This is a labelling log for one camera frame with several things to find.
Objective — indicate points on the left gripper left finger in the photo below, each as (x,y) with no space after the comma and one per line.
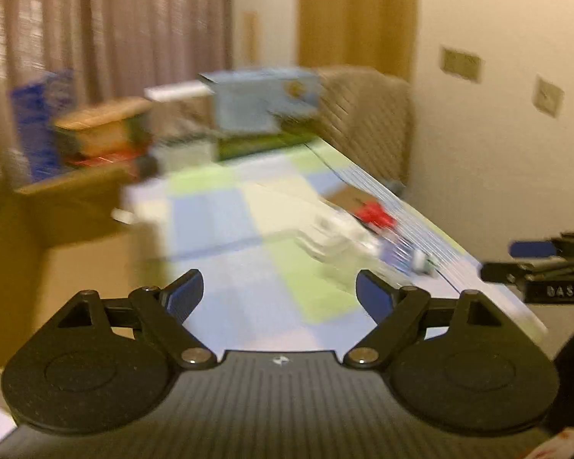
(162,313)

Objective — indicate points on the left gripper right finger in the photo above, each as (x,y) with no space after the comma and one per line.
(397,314)

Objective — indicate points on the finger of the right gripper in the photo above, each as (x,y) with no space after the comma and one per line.
(519,272)
(559,246)

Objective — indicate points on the red plush toy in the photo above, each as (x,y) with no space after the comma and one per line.
(373,214)

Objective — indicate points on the brown cardboard tray box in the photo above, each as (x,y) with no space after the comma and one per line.
(82,205)

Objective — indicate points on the checkered tablecloth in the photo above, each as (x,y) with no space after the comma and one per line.
(237,223)

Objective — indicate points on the bottom red noodle bowl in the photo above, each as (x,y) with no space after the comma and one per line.
(124,159)

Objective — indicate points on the white product box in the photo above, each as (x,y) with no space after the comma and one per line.
(182,125)

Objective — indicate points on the top instant noodle bowl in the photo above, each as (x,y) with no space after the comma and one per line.
(122,123)

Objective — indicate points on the beige quilted chair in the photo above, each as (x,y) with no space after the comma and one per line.
(369,117)

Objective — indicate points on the light blue milk box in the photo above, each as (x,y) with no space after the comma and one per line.
(263,109)

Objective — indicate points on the blue milk carton box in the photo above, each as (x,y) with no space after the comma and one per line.
(35,107)

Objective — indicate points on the brown curtain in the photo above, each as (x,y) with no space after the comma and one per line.
(113,47)

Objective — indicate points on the wall switch plate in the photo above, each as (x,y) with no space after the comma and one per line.
(548,98)
(461,64)

